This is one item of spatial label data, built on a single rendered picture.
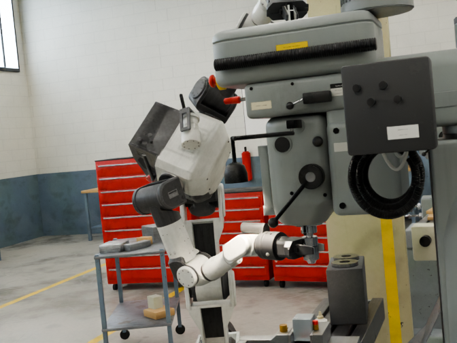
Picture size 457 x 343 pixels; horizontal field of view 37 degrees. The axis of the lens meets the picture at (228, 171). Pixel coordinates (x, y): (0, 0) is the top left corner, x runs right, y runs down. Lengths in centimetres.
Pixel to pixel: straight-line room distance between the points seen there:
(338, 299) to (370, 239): 148
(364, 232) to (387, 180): 193
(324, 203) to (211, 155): 56
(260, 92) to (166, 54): 1025
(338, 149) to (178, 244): 70
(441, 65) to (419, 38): 920
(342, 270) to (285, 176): 49
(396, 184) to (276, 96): 41
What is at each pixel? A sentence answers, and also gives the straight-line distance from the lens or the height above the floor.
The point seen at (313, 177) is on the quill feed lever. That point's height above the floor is 145.
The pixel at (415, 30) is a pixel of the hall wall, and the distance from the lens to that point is 1106.
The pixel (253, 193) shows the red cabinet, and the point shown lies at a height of 98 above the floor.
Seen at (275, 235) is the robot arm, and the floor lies 127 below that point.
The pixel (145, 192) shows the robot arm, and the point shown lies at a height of 143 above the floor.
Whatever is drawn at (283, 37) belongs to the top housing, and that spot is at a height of 184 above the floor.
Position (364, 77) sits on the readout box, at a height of 169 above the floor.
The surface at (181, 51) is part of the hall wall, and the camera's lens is 1202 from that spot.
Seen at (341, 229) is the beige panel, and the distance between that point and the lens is 379.
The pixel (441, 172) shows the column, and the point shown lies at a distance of 179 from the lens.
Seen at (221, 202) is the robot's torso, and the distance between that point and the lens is 265.
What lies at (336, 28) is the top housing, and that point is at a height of 185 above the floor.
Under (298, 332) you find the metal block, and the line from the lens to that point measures 192.
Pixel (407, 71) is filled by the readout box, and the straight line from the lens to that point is 159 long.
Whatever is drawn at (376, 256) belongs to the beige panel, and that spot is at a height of 86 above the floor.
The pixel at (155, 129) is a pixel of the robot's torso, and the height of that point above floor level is 163.
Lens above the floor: 159
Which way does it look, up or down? 3 degrees down
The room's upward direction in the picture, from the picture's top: 5 degrees counter-clockwise
